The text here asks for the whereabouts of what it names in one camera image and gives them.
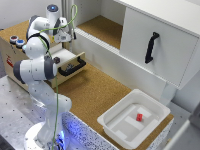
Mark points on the wooden drawer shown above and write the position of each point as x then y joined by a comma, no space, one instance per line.
68,55

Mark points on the white cabinet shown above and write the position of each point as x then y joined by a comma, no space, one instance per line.
110,60

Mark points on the blue button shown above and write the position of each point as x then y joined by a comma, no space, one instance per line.
20,42

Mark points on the red button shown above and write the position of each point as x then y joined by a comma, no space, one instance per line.
13,38

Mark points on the white plastic box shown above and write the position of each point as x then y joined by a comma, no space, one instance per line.
133,128

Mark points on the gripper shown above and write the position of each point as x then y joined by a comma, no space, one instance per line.
62,35

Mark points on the white sliding door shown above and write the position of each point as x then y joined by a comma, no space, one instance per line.
173,56

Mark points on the pink block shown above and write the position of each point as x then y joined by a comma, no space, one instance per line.
139,117

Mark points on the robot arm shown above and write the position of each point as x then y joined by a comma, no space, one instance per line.
33,70

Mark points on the wooden drawer box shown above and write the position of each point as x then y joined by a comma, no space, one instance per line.
13,56

